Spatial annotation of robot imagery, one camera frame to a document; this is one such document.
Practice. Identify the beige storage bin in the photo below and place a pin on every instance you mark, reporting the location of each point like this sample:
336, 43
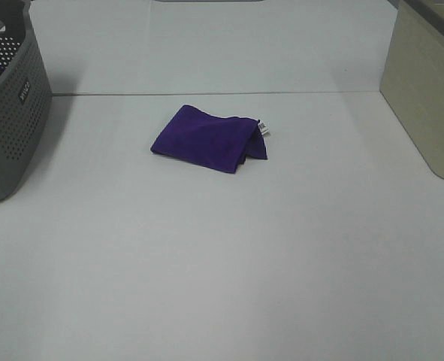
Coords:
413, 78

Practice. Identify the purple towel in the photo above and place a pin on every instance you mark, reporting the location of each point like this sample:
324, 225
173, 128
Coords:
219, 143

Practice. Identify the grey perforated laundry basket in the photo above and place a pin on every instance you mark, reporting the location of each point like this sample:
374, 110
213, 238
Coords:
25, 94

